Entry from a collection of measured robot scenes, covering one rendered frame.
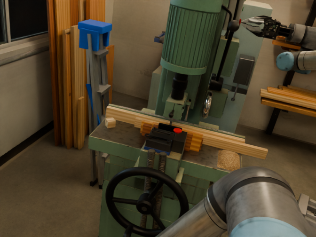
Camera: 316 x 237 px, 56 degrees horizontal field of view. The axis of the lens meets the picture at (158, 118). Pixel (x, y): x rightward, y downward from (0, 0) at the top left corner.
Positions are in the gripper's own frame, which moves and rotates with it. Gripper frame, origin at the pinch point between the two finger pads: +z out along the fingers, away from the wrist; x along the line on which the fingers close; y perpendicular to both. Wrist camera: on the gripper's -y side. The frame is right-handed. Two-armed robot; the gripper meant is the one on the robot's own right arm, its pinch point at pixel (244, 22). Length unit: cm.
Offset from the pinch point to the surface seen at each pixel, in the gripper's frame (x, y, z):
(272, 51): 44, -191, -49
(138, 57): 84, -200, 97
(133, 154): 49, 48, 30
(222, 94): 28.8, 17.0, 1.8
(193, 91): 27.9, 23.4, 14.2
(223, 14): -3.2, 13.9, 9.6
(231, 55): 11.7, 14.9, 2.4
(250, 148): 43, 33, -14
